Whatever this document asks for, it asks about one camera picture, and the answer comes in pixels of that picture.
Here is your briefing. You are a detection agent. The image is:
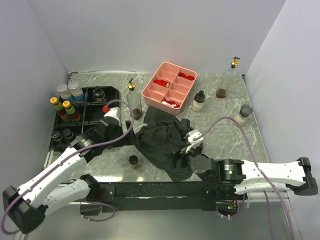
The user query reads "red white item front compartment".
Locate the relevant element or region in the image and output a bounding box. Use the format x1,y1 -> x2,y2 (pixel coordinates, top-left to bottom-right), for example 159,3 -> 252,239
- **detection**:
161,99 -> 180,109

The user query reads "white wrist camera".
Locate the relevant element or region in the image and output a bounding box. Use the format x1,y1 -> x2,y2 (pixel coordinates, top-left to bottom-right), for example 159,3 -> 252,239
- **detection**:
185,129 -> 204,154
102,105 -> 121,126

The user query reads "red label sauce bottle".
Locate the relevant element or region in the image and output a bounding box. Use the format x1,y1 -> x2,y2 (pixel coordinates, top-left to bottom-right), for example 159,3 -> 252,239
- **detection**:
62,101 -> 81,123

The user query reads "black divided organizer tray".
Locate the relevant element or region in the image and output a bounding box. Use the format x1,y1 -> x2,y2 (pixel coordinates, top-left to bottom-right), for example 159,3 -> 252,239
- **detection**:
49,86 -> 120,153

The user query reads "aluminium frame rail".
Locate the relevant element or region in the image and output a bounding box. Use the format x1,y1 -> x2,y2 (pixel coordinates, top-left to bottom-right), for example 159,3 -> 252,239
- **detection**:
13,149 -> 301,240

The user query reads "dark spice jar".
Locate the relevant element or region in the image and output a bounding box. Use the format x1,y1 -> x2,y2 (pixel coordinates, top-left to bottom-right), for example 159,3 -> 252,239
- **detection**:
51,130 -> 64,144

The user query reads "small black cap spice jar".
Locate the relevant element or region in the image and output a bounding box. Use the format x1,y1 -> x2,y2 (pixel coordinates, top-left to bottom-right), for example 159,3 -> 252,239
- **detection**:
62,128 -> 75,143

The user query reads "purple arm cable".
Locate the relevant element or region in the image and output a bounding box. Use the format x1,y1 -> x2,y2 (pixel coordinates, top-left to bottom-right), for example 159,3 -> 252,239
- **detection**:
0,99 -> 136,235
194,116 -> 296,240

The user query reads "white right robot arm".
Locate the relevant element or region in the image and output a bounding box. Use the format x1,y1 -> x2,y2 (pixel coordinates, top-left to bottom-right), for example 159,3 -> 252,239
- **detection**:
171,149 -> 318,199

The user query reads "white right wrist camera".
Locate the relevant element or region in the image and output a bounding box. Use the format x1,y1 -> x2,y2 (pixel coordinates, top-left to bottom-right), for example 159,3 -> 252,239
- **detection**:
185,129 -> 204,154

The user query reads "black cap brown powder bottle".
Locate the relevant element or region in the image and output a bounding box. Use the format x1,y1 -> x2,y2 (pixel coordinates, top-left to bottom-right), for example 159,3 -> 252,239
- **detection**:
92,86 -> 106,102

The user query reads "red item back compartment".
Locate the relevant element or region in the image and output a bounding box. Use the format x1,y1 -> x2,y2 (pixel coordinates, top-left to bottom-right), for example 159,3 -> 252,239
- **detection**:
178,72 -> 195,81

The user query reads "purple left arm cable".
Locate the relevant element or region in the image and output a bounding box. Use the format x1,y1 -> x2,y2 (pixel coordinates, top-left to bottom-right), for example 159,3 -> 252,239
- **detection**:
0,99 -> 136,235

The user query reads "blue label spice jar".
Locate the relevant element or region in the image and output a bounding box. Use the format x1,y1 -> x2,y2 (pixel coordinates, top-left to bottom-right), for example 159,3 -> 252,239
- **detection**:
56,83 -> 76,104
67,81 -> 85,104

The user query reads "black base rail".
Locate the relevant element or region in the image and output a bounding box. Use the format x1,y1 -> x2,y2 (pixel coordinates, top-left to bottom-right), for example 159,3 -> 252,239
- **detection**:
94,181 -> 248,213

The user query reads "pink divided storage box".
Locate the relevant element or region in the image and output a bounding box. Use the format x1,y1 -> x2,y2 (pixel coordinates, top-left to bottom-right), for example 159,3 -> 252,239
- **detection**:
142,61 -> 198,116

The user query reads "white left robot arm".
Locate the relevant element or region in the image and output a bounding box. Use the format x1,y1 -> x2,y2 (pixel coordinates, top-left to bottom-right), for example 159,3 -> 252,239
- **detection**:
0,116 -> 134,235

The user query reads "dark lid beige powder jar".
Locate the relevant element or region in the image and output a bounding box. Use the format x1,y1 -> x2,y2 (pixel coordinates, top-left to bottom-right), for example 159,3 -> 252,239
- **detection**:
234,104 -> 253,126

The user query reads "tall gold spout sauce bottle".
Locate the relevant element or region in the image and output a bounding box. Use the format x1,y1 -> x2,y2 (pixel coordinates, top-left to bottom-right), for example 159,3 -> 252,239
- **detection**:
216,56 -> 241,99

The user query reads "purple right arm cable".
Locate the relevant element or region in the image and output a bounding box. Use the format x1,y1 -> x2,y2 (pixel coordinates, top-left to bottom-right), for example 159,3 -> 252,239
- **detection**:
194,116 -> 296,240

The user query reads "red item middle compartment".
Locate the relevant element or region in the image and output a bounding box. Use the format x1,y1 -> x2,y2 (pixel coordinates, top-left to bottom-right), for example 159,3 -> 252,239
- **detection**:
153,79 -> 170,88

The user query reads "red yellow cap sauce bottle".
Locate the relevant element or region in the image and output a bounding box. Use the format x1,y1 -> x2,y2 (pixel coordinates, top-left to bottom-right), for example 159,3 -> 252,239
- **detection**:
49,97 -> 71,122

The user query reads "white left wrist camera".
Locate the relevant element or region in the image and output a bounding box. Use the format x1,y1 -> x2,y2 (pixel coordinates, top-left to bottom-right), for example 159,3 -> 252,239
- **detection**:
102,105 -> 121,126

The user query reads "tall gold spout oil bottle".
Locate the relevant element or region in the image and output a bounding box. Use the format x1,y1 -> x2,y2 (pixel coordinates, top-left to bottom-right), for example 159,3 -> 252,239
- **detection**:
126,78 -> 143,120

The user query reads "dark striped cloth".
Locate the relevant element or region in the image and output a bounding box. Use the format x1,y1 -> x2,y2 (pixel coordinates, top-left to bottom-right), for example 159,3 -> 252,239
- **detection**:
134,106 -> 194,182

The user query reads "black cap white powder bottle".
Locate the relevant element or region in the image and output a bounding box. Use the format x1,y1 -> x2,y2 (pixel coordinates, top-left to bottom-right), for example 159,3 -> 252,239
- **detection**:
191,90 -> 206,113

